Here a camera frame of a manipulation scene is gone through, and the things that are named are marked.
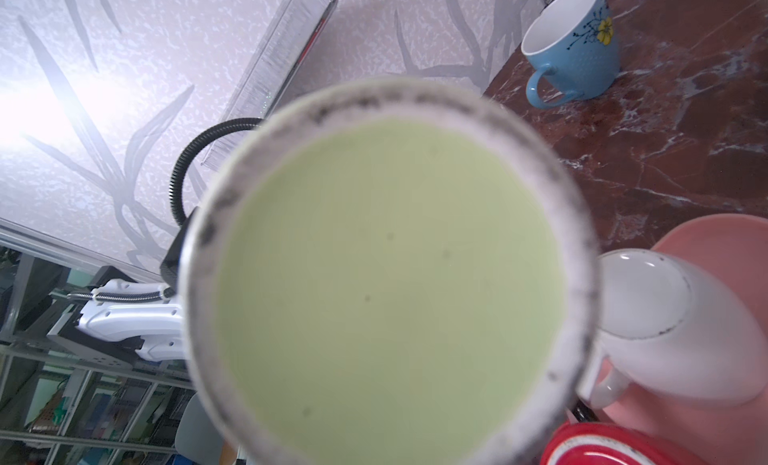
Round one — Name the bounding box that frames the blue flower mug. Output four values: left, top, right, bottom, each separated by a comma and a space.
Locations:
521, 0, 620, 110

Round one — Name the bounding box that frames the pink plastic tray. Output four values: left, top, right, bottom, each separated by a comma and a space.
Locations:
577, 214, 767, 464

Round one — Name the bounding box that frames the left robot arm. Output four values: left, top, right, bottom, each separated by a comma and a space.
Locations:
47, 118, 263, 367

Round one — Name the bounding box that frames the light green mug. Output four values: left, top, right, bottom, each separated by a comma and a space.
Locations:
179, 78, 599, 464

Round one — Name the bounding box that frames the red mug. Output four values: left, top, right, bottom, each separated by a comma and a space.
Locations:
539, 422, 706, 465

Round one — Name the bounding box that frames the clear plastic wall shelf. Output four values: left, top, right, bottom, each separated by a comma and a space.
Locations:
200, 0, 340, 173

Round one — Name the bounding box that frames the white mug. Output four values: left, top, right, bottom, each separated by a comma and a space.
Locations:
577, 249, 767, 409

